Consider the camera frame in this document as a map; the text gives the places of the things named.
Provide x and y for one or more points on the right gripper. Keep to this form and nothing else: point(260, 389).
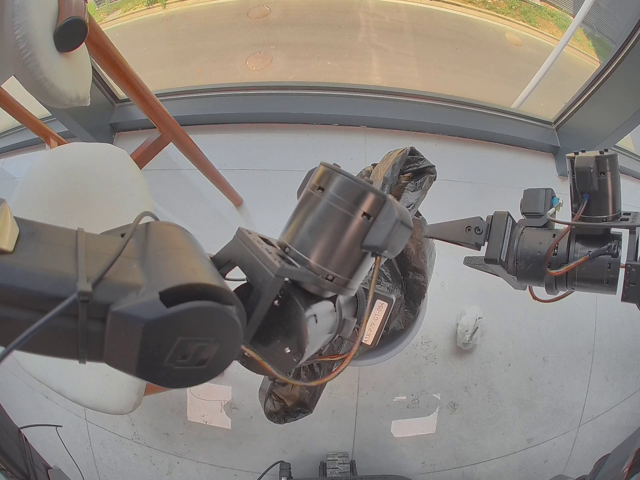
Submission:
point(520, 250)

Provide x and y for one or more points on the black plastic bag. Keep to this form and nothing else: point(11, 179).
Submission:
point(410, 178)

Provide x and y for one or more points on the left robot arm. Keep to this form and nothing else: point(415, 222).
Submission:
point(125, 278)

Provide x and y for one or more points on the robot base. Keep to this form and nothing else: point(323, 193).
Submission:
point(340, 465)

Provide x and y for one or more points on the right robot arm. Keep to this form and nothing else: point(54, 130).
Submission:
point(597, 183)

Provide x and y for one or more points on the white trash bin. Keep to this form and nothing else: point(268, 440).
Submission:
point(395, 350)

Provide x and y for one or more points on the crumpled clear plastic wrapper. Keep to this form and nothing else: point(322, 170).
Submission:
point(470, 328)

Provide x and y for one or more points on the window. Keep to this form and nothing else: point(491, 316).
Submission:
point(325, 118)

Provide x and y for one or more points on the white cushioned wooden chair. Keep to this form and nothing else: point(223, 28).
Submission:
point(75, 183)

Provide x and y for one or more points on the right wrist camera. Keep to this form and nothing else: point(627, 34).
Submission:
point(537, 203)

